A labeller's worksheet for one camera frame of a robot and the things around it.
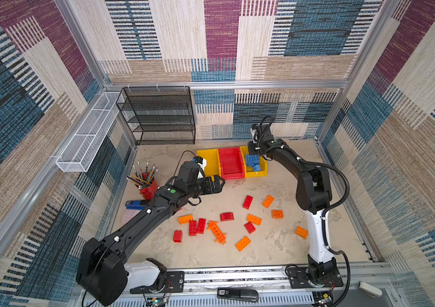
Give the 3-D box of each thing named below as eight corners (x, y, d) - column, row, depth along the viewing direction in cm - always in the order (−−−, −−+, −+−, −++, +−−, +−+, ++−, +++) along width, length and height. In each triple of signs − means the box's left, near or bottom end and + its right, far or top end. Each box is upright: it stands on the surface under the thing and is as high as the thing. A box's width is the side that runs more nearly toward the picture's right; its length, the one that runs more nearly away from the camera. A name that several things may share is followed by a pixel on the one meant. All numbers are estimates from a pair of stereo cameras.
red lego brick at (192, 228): (188, 235, 86) (187, 233, 85) (189, 222, 90) (189, 220, 88) (196, 235, 86) (196, 233, 84) (197, 222, 90) (197, 220, 88)
